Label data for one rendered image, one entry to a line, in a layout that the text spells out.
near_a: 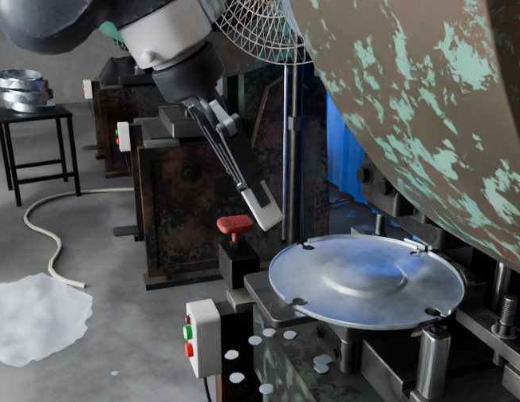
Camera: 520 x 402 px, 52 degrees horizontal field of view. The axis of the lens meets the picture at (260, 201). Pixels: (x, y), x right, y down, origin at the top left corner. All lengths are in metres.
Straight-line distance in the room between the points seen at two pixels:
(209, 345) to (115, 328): 1.17
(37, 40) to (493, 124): 0.43
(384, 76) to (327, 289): 0.53
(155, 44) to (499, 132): 0.38
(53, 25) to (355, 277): 0.53
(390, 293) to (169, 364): 1.28
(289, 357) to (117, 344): 1.28
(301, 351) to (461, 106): 0.69
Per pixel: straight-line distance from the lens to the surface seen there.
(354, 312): 0.75
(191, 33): 0.56
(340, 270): 0.84
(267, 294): 0.78
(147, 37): 0.56
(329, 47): 0.34
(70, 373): 2.00
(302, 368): 0.86
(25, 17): 0.56
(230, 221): 1.08
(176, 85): 0.57
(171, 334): 2.11
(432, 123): 0.28
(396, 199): 0.75
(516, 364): 0.79
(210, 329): 1.03
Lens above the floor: 1.17
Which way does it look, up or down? 20 degrees down
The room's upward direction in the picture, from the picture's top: straight up
